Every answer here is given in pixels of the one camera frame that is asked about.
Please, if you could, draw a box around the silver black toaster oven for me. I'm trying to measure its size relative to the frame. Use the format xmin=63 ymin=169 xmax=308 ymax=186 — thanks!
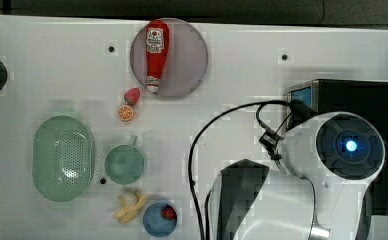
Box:
xmin=286 ymin=79 xmax=388 ymax=216

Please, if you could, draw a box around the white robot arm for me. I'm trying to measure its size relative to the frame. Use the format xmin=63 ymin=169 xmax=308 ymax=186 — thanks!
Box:
xmin=206 ymin=112 xmax=386 ymax=240

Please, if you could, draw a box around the round grey plate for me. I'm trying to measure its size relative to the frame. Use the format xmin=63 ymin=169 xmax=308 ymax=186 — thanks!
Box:
xmin=130 ymin=18 xmax=208 ymax=98

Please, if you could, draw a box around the red toy strawberry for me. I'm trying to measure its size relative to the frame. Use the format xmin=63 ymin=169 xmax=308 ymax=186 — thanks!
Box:
xmin=124 ymin=88 xmax=141 ymax=105

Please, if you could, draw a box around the toy orange slice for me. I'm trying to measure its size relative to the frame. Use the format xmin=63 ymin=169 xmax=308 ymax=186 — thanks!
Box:
xmin=118 ymin=104 xmax=135 ymax=122

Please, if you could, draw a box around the red plush ketchup bottle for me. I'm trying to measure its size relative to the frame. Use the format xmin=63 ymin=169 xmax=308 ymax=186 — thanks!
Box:
xmin=145 ymin=20 xmax=170 ymax=93

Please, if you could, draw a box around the small red toy fruit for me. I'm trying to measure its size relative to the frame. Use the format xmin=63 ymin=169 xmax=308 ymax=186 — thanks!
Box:
xmin=161 ymin=206 xmax=177 ymax=221

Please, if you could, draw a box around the yellow toy banana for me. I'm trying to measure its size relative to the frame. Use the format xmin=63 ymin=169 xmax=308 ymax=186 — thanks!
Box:
xmin=112 ymin=190 xmax=148 ymax=224

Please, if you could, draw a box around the blue bowl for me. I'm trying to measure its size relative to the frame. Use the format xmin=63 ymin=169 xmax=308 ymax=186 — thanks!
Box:
xmin=142 ymin=200 xmax=178 ymax=237

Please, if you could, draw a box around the green oval colander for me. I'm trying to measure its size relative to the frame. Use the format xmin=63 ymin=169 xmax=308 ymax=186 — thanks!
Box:
xmin=32 ymin=115 xmax=95 ymax=202

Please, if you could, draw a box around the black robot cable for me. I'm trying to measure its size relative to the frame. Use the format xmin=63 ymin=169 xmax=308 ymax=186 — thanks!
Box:
xmin=187 ymin=100 xmax=313 ymax=240

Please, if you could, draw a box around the green cup with handle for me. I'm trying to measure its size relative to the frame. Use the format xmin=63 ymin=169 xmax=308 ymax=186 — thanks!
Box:
xmin=104 ymin=135 xmax=146 ymax=185

